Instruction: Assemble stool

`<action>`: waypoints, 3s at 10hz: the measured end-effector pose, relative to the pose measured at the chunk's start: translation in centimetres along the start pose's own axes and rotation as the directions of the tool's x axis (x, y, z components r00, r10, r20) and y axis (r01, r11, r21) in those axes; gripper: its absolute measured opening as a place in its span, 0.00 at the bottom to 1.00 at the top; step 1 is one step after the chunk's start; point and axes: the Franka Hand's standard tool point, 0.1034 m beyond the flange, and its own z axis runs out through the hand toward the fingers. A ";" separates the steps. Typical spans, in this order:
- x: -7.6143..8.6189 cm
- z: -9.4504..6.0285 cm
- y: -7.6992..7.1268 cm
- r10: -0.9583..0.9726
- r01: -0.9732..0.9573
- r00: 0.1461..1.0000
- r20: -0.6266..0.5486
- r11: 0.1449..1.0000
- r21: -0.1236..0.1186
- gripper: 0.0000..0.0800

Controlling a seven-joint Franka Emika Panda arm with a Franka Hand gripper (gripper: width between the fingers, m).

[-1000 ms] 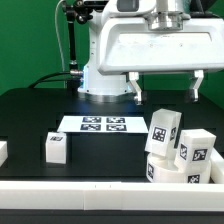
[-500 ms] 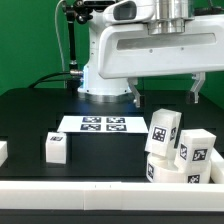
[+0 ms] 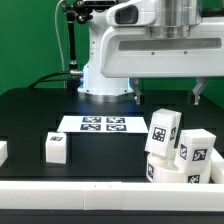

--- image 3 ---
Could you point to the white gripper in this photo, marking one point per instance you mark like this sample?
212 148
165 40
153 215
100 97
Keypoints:
163 38

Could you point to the white round stool seat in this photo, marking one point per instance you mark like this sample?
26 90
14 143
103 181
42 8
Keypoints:
159 170

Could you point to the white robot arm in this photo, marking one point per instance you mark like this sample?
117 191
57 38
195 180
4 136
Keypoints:
100 73

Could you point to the white marker sheet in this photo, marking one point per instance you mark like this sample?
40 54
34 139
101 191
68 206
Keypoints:
102 124

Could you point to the white right barrier wall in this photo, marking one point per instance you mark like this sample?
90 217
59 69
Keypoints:
217 167

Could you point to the white barrier wall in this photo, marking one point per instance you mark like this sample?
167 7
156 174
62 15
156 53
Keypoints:
111 196
3 152
217 167

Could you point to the black camera on mount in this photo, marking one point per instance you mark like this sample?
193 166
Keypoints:
99 3

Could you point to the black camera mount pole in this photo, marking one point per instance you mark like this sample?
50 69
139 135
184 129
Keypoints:
75 13

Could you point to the white left barrier wall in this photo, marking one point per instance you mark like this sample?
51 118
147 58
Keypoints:
3 152

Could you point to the white front barrier wall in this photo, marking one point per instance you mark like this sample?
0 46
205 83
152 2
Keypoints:
111 196

